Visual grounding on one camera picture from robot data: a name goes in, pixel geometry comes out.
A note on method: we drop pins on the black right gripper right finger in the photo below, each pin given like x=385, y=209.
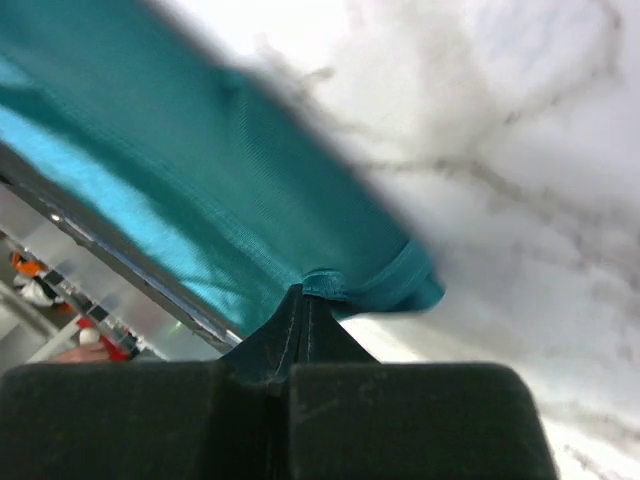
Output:
x=351, y=417

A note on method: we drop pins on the teal cloth napkin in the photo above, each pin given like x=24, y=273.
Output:
x=197, y=166

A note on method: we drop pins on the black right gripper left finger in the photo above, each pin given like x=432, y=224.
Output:
x=221, y=419

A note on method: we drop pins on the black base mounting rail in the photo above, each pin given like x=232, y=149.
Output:
x=87, y=255

